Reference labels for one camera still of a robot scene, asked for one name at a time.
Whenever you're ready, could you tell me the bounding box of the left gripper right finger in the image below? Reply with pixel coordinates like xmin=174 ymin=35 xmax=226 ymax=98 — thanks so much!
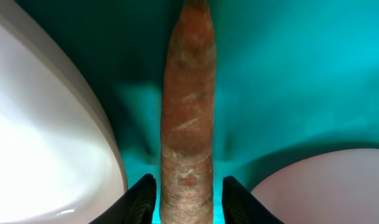
xmin=222 ymin=176 xmax=283 ymax=224

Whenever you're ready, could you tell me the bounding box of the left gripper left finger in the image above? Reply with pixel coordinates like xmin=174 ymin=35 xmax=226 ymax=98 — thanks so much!
xmin=90 ymin=174 xmax=157 ymax=224

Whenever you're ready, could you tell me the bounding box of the large pink plate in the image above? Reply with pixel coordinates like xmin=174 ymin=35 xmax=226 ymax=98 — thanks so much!
xmin=0 ymin=1 xmax=128 ymax=223

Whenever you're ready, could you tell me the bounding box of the orange carrot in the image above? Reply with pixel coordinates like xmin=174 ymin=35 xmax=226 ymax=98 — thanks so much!
xmin=159 ymin=0 xmax=217 ymax=224

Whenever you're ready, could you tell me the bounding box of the small pink plate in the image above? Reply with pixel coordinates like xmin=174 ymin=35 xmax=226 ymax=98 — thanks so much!
xmin=251 ymin=149 xmax=379 ymax=224

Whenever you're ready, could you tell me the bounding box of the teal plastic serving tray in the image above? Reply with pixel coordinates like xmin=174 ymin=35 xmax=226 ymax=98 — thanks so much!
xmin=19 ymin=0 xmax=379 ymax=223

